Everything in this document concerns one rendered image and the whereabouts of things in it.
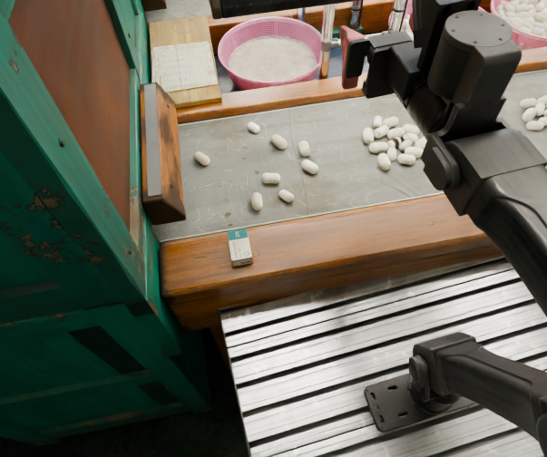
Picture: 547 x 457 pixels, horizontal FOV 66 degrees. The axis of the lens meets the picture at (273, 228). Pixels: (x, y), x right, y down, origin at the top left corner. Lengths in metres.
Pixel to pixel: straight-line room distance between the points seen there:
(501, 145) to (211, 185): 0.56
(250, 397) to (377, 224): 0.36
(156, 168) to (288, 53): 0.56
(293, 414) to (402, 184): 0.47
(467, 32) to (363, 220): 0.42
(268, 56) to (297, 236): 0.56
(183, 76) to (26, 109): 0.69
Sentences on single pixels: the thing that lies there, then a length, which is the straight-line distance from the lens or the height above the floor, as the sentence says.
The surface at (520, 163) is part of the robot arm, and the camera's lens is 0.44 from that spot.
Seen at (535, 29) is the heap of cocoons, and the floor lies 0.74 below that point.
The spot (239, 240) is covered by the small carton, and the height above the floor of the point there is 0.79.
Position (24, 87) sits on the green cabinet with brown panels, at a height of 1.18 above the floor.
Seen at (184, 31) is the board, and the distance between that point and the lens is 1.20.
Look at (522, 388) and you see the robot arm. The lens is 0.49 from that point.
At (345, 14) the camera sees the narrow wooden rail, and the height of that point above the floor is 0.75.
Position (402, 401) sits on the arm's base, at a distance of 0.75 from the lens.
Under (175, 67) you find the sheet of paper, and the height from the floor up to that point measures 0.78.
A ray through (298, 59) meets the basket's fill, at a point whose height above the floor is 0.73.
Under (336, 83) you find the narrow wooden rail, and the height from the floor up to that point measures 0.76.
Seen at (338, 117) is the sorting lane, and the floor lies 0.74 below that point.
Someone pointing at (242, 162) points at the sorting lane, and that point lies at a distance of 0.88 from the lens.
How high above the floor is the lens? 1.39
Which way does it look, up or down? 57 degrees down
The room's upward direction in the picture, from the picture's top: 3 degrees counter-clockwise
